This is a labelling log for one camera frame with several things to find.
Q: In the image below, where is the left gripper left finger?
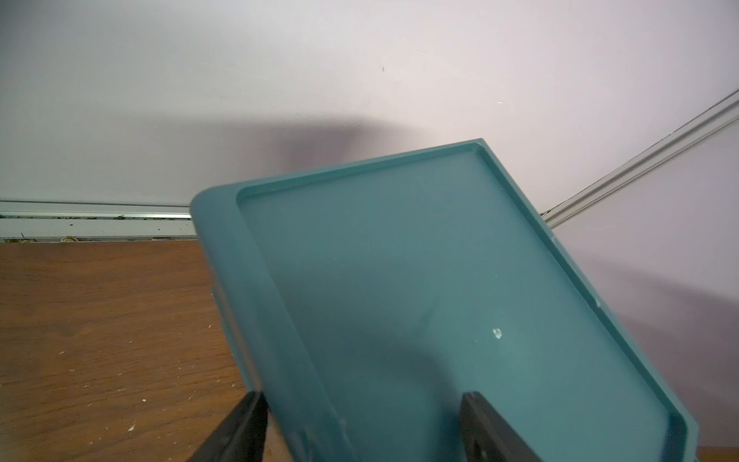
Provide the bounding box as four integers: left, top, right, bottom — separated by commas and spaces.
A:
188, 391, 269, 462

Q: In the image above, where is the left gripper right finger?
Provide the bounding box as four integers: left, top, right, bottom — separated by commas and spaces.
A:
459, 392, 542, 462

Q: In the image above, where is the teal drawer cabinet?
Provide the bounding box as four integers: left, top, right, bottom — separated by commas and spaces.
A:
190, 141, 699, 461

